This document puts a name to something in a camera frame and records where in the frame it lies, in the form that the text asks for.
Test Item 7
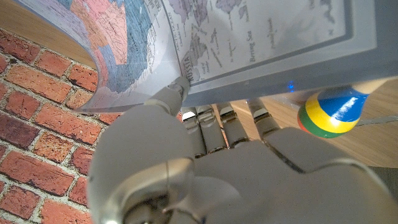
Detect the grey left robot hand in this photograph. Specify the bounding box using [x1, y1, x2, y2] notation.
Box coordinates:
[86, 77, 398, 224]

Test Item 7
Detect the colourful paper map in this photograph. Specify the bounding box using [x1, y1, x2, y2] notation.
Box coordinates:
[12, 0, 398, 113]

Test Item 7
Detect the striped wooden maraca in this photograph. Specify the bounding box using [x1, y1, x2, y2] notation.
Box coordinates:
[297, 76, 392, 139]

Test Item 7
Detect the grey tape outline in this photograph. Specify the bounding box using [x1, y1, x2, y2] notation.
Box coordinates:
[356, 115, 398, 127]

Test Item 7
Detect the red brick print backdrop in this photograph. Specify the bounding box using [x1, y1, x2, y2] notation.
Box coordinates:
[0, 27, 125, 224]

